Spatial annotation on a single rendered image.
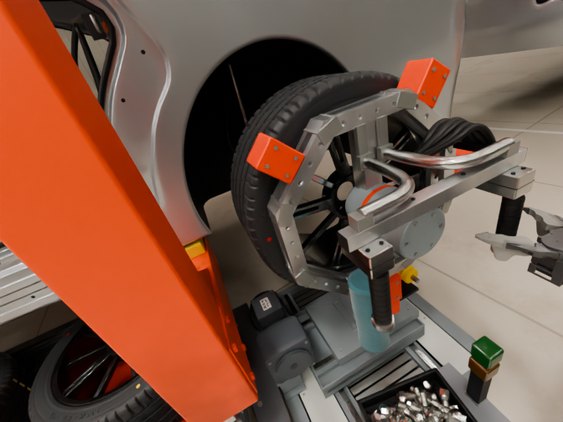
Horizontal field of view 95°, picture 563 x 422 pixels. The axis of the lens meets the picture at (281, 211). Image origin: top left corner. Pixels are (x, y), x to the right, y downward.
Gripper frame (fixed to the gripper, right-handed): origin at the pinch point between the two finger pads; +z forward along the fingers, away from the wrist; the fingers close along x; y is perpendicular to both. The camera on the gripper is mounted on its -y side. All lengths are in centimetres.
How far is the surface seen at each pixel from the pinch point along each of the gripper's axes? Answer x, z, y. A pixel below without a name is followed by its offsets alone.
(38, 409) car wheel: -133, 45, 32
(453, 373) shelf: -17.4, -6.1, 37.9
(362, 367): -29, 21, 69
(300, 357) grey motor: -50, 25, 48
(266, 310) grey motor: -54, 44, 40
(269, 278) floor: -43, 106, 83
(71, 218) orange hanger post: -73, 10, -31
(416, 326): 0, 23, 68
